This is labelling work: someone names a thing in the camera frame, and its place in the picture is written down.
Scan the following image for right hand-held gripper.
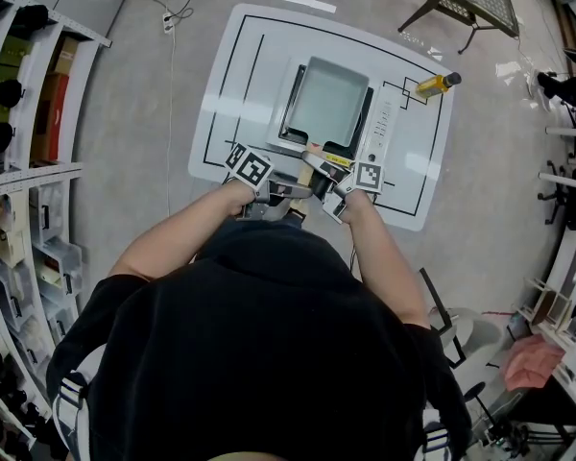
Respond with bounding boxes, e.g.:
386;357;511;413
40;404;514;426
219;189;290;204
300;151;384;224

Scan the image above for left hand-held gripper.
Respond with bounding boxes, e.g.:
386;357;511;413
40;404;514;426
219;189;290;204
224;142;314;221

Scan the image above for rectangular grey frying pan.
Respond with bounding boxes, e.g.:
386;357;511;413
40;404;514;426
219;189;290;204
281;55;371;216

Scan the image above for white portable induction cooktop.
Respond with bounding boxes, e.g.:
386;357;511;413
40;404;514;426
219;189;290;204
266;55;402;172

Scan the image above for person's right forearm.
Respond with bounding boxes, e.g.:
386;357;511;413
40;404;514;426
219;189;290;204
338;189;431;328

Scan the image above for person's left forearm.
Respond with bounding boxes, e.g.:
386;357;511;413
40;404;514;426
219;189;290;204
108;180;255;282

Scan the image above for white table black lines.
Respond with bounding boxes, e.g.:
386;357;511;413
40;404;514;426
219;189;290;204
187;2;456;232

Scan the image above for yellow oil bottle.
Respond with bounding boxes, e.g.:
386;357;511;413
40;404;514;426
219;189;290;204
416;71;463;99

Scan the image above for person's black shirt torso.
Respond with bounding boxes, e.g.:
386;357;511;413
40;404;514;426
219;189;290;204
45;218;471;461

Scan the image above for stack of clear storage bins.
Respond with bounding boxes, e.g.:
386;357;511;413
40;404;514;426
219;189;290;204
0;184;85;402

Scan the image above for red cardboard box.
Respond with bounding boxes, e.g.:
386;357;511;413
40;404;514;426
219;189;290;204
31;72;71;162

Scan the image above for white shelving unit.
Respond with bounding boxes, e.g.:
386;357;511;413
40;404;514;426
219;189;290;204
0;0;111;461

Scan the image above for long white desk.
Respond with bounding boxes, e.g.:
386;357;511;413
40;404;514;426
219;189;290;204
517;122;576;426

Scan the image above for brown cardboard box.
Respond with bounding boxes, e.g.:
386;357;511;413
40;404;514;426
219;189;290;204
50;36;81;74

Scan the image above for black round-base stand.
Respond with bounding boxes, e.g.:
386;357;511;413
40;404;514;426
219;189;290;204
463;380;498;431

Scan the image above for pink cloth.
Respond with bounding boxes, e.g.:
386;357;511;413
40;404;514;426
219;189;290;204
502;333;565;393

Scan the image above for green box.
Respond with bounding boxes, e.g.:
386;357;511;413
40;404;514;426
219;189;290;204
0;36;35;90

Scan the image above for grey chair black frame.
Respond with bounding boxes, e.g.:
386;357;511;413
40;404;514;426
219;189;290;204
420;266;503;369

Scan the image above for wooden frame rack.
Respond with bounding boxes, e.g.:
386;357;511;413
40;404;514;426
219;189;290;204
517;276;576;340

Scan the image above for striped backpack strap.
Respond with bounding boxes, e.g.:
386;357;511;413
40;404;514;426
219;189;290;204
421;420;455;461
52;372;90;461

